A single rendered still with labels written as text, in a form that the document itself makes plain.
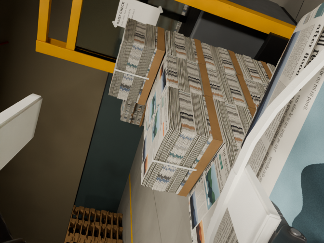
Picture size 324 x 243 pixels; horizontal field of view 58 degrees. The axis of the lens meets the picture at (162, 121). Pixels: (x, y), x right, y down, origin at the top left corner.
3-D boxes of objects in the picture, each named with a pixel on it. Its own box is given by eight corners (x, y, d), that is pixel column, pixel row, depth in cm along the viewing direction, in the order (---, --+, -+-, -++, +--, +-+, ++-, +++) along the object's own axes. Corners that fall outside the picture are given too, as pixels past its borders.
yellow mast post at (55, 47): (260, 115, 250) (35, 51, 210) (257, 109, 256) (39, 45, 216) (266, 108, 244) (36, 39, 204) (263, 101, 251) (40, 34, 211)
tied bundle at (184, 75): (183, 151, 158) (142, 141, 153) (181, 116, 180) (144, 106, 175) (214, 98, 134) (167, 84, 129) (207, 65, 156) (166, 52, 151)
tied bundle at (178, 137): (187, 198, 135) (139, 188, 130) (183, 152, 158) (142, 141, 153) (224, 142, 112) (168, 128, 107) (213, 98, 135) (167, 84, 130)
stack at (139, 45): (294, 147, 198) (106, 97, 170) (281, 118, 220) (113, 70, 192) (334, 105, 174) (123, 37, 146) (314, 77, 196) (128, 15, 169)
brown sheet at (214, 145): (185, 197, 135) (177, 195, 134) (182, 152, 157) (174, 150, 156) (223, 141, 112) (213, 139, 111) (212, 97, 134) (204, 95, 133)
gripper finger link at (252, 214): (269, 214, 14) (283, 219, 14) (237, 156, 21) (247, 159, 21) (243, 262, 15) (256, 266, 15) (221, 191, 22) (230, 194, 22)
